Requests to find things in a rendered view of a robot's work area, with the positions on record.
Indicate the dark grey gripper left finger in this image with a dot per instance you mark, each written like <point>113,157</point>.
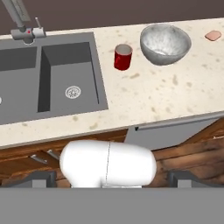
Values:
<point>43,178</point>

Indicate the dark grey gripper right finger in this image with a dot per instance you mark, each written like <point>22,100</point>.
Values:
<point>182,178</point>

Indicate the grey double sink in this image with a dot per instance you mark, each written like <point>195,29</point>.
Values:
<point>70,84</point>

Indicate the red mug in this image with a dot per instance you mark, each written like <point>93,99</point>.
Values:
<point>122,59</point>

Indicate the grey marbled bowl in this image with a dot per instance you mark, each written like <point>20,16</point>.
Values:
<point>164,43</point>

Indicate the grey dishwasher door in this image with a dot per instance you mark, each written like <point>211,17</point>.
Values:
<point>163,138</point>

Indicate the wooden drawer front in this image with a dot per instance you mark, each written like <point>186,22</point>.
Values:
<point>211,131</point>

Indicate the white rounded cylinder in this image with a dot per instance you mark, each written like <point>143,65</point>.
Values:
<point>108,163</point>

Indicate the pink sponge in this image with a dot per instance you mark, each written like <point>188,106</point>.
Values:
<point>213,35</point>

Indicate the grey metal tap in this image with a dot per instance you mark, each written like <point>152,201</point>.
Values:
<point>27,32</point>

